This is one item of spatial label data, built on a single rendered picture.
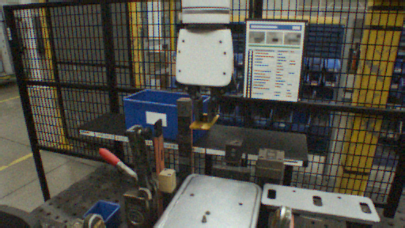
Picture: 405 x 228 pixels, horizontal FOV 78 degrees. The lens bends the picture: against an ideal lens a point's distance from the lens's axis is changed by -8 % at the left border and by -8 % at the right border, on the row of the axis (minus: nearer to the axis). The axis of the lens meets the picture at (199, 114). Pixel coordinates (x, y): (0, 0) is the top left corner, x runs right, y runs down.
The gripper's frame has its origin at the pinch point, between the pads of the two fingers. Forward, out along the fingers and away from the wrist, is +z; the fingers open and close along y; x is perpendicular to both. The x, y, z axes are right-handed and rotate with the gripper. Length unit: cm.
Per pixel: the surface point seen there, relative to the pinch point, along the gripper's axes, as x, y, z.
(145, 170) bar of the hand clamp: 0.8, -14.8, 16.7
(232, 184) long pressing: 17.3, 3.2, 27.5
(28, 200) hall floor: 85, -184, 127
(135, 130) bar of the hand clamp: -0.7, -15.4, 6.0
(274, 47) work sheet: 55, 11, -8
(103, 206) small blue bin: 22, -47, 51
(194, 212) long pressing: 2.7, -3.3, 27.5
